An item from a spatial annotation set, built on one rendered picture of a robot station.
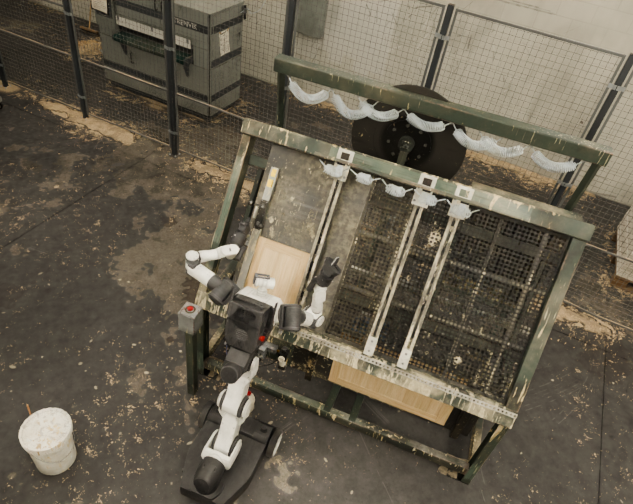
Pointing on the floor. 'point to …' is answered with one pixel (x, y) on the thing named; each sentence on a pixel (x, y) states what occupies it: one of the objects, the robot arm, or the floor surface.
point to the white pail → (49, 440)
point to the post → (191, 363)
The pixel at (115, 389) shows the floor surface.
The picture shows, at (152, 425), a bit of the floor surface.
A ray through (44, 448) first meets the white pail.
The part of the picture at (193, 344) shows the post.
